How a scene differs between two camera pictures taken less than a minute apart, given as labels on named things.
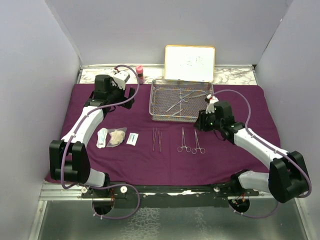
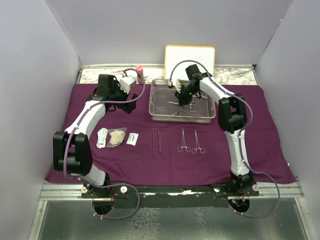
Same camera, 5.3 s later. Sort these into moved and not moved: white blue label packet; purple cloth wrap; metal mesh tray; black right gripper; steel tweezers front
Moved: black right gripper
Not moved: steel tweezers front; purple cloth wrap; metal mesh tray; white blue label packet
